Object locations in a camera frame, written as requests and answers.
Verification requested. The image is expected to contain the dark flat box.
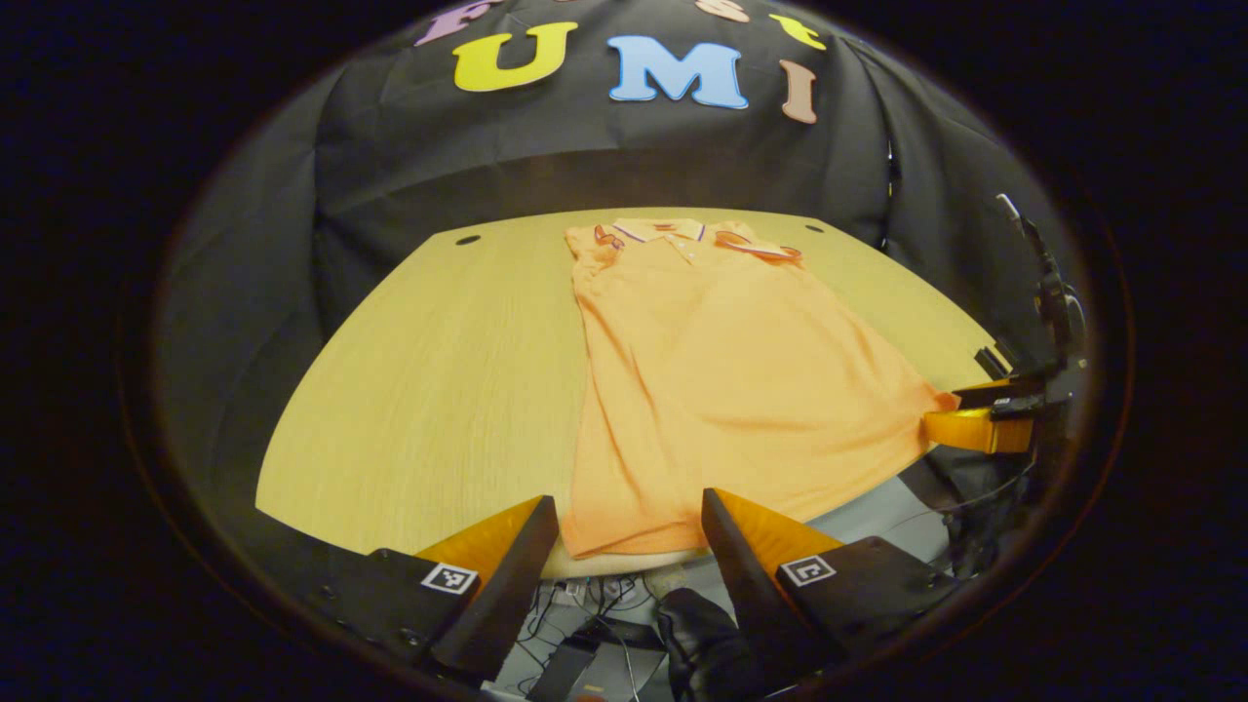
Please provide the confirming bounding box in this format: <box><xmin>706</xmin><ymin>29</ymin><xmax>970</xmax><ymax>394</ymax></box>
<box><xmin>525</xmin><ymin>642</ymin><xmax>598</xmax><ymax>702</ymax></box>

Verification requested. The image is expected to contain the dark cloth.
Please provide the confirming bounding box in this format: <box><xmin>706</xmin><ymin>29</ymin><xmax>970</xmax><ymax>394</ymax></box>
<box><xmin>656</xmin><ymin>587</ymin><xmax>771</xmax><ymax>702</ymax></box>

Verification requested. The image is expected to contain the black backdrop cloth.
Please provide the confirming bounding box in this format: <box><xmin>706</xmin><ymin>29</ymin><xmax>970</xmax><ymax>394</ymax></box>
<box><xmin>156</xmin><ymin>0</ymin><xmax>1083</xmax><ymax>557</ymax></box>

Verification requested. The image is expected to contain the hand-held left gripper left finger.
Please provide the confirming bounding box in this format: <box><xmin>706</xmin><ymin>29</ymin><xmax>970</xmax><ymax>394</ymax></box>
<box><xmin>312</xmin><ymin>494</ymin><xmax>563</xmax><ymax>685</ymax></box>

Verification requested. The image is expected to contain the orange T-shirt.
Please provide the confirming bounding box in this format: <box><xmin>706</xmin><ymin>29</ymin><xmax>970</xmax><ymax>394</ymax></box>
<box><xmin>561</xmin><ymin>216</ymin><xmax>962</xmax><ymax>562</ymax></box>

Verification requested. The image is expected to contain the bundle of black cables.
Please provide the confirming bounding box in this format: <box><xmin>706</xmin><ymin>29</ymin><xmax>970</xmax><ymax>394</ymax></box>
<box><xmin>517</xmin><ymin>573</ymin><xmax>676</xmax><ymax>676</ymax></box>

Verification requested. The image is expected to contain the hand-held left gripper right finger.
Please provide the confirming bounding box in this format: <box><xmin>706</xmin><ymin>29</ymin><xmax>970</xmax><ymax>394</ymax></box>
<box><xmin>700</xmin><ymin>487</ymin><xmax>962</xmax><ymax>688</ymax></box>

